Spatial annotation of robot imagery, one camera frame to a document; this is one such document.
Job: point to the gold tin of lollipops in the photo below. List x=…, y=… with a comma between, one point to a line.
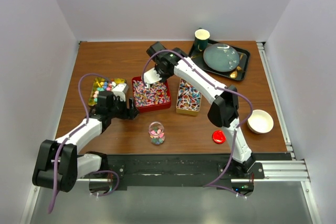
x=188, y=101

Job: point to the white bowl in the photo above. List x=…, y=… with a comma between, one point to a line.
x=260, y=122

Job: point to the clear plastic jar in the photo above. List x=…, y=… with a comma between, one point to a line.
x=156, y=133

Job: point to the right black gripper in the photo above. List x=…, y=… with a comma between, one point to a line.
x=164, y=77

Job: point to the red jar lid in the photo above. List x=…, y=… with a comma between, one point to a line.
x=219, y=137

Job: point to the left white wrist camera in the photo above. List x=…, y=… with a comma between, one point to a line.
x=120, y=91

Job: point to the red tin swirl lollipops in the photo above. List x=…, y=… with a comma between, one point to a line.
x=150, y=98

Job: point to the dark teal plate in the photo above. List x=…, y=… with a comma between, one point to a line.
x=221, y=57

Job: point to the black serving tray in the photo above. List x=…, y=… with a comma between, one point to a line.
x=200, y=61

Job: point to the dark green paper cup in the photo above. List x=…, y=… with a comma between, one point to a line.
x=201, y=37

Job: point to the gold spoon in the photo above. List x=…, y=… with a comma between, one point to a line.
x=237, y=74

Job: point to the tin of star candies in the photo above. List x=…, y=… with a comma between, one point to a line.
x=100, y=84

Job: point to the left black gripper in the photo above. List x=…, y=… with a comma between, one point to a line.
x=127, y=114

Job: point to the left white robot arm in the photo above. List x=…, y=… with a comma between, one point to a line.
x=59, y=164

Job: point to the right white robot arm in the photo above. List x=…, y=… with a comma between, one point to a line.
x=223, y=112

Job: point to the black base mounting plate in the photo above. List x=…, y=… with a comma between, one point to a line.
x=180, y=170

